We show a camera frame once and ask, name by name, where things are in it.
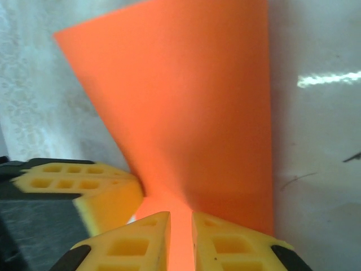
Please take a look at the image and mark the orange cloth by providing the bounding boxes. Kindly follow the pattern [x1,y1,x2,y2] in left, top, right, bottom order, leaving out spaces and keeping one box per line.
[52,0,276,271]

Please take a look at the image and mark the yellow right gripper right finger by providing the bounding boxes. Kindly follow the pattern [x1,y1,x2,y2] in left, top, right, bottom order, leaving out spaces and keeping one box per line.
[191,211,311,271]

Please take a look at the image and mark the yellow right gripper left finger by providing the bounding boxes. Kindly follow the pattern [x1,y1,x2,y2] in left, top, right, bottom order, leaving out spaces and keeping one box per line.
[50,211,172,271]

